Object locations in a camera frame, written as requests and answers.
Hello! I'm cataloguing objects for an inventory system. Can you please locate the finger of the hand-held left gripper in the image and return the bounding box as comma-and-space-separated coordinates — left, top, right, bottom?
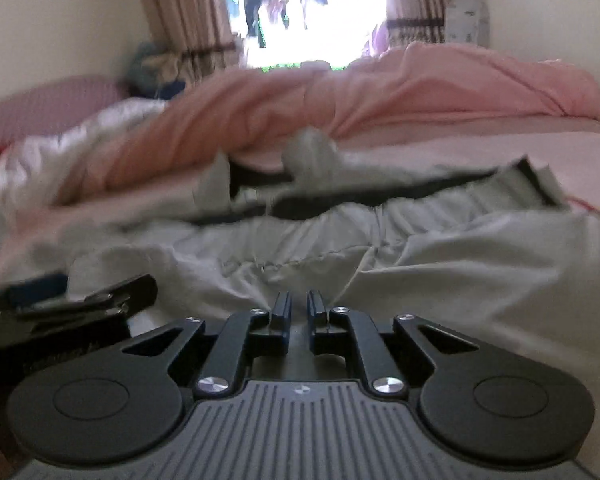
15, 274, 159, 320
0, 272, 70, 313

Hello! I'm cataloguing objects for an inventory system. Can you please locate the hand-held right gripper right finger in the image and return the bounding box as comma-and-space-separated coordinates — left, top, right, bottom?
307, 289, 480, 401

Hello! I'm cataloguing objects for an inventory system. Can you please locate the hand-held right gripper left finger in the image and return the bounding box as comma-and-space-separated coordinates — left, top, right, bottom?
122, 291, 293, 401

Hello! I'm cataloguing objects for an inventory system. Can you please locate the grey and black jacket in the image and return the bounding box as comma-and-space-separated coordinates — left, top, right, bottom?
45, 127, 600, 386

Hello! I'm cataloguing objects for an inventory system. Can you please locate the white quilt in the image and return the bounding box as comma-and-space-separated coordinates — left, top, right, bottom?
0, 97, 181, 226

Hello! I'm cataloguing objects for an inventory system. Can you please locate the pink padded headboard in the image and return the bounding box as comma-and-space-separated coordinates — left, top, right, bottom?
0, 75, 131, 156

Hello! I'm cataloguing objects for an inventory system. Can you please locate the pile of plush toys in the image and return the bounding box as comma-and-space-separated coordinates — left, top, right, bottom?
125, 42, 191, 102

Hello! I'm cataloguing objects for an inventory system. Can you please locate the mauve bed sheet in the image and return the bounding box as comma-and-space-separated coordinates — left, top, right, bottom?
330, 112, 600, 153

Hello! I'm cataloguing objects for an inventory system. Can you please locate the pink quilt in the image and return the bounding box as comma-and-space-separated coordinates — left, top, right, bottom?
95, 42, 600, 186

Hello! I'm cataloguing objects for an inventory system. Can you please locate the brown striped curtain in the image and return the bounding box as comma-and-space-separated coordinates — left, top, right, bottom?
132, 0, 242, 86
380, 0, 449, 56

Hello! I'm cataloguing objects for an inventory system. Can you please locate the purple cloth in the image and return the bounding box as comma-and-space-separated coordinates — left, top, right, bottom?
362, 22, 392, 59

